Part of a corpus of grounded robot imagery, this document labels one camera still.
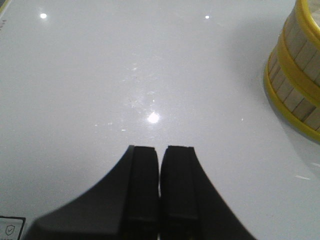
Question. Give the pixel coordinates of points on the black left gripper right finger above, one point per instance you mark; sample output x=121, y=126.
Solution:
x=191, y=207

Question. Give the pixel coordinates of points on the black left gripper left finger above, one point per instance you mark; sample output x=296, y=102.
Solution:
x=123, y=205

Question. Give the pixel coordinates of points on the bamboo steamer tray yellow rims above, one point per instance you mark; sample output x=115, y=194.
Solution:
x=298, y=49
x=289, y=102

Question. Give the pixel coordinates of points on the printed table sticker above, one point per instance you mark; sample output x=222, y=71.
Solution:
x=11, y=227

